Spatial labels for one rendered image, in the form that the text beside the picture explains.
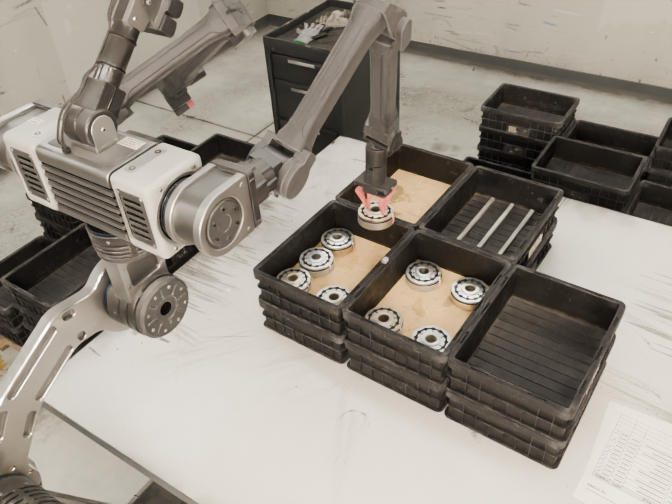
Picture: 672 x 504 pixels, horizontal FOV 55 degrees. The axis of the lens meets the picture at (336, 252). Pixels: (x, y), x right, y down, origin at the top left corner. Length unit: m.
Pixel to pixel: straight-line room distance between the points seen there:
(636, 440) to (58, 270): 2.09
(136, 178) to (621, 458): 1.27
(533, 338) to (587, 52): 3.37
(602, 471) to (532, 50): 3.73
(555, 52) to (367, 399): 3.63
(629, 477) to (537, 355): 0.34
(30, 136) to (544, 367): 1.25
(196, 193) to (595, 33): 4.01
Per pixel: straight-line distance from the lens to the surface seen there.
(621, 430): 1.79
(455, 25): 5.17
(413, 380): 1.66
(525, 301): 1.85
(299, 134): 1.23
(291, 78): 3.38
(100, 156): 1.20
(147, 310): 1.39
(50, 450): 2.79
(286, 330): 1.88
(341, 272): 1.90
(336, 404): 1.74
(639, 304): 2.12
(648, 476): 1.73
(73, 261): 2.76
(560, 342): 1.76
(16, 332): 2.92
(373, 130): 1.66
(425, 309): 1.79
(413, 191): 2.22
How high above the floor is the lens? 2.09
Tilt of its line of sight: 40 degrees down
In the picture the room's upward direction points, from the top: 4 degrees counter-clockwise
